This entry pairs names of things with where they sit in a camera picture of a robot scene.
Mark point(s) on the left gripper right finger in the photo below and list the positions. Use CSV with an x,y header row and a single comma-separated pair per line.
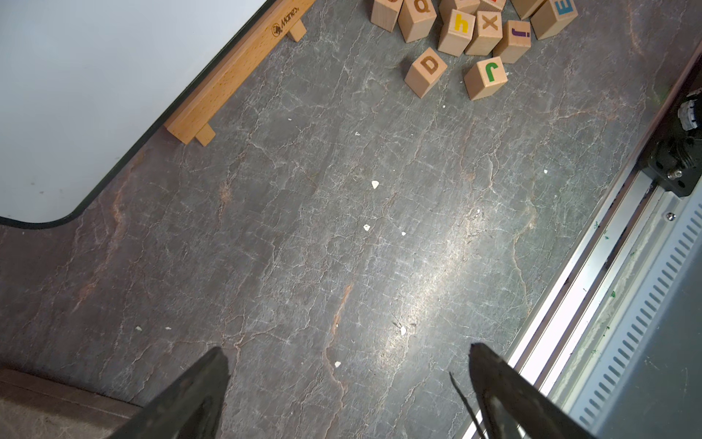
x,y
510,404

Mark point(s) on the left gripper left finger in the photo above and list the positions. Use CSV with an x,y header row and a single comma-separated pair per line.
x,y
191,407

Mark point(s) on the wooden block letter D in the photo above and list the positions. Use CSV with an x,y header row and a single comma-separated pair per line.
x,y
425,72

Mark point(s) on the wooden block letter X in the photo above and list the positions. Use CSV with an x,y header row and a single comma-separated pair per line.
x,y
487,34

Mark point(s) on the wooden block letter q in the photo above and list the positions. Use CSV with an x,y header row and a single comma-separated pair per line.
x,y
416,19

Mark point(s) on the wooden board stand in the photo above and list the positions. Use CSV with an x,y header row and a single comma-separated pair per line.
x,y
276,20

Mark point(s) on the wooden block green J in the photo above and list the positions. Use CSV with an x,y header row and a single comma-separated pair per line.
x,y
485,78

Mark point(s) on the white dry-erase board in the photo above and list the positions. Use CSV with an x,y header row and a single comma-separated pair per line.
x,y
85,83

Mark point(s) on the wooden block purple i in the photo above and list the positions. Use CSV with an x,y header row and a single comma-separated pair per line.
x,y
515,43

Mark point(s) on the wooden block yellow h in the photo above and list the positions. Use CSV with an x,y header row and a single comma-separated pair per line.
x,y
457,33

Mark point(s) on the wooden block blue E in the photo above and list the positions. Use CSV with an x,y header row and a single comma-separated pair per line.
x,y
552,17

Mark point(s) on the wooden block far left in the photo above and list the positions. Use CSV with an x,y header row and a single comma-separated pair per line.
x,y
385,13

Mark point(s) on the aluminium front rail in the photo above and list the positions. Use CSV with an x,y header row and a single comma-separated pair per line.
x,y
547,351

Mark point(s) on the perforated cable duct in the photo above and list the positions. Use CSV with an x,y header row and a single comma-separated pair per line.
x,y
640,374

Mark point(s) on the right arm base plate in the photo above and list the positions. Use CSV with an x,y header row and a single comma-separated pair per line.
x,y
672,155

